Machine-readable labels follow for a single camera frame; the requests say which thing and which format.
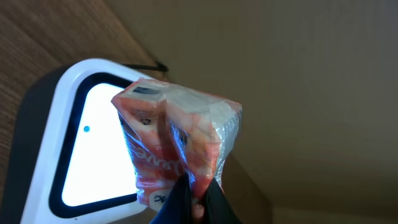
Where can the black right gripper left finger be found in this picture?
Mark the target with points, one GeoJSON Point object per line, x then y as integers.
{"type": "Point", "coordinates": [177, 208]}

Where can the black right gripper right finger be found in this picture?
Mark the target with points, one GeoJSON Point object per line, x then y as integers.
{"type": "Point", "coordinates": [217, 208]}

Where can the red tissue pack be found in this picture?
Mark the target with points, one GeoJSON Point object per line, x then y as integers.
{"type": "Point", "coordinates": [171, 131]}

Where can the white barcode scanner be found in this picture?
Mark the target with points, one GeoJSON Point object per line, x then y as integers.
{"type": "Point", "coordinates": [69, 160]}

